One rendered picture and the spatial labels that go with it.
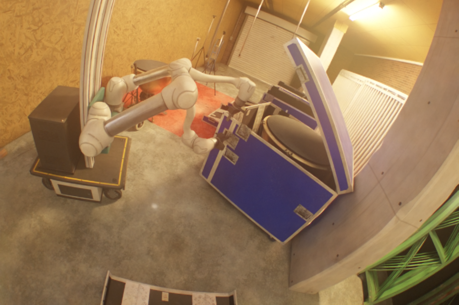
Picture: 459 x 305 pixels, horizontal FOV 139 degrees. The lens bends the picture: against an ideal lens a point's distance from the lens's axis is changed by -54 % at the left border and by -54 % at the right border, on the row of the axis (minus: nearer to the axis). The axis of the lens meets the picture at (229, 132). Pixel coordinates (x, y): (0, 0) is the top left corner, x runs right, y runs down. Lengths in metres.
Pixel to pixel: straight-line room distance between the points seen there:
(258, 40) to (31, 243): 9.07
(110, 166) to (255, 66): 7.91
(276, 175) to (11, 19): 3.01
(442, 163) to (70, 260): 2.50
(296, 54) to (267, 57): 7.43
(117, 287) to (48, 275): 0.58
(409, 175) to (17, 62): 3.53
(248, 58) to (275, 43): 1.42
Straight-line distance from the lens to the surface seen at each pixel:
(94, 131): 1.10
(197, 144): 1.39
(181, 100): 0.91
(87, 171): 1.78
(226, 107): 4.09
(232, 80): 1.61
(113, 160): 1.85
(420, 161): 1.35
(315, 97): 1.33
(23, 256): 1.96
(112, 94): 1.70
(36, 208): 2.09
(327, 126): 1.34
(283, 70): 8.81
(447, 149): 1.28
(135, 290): 1.61
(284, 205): 1.68
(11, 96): 2.69
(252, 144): 1.56
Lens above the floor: 1.62
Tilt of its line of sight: 29 degrees down
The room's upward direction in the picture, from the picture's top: 24 degrees clockwise
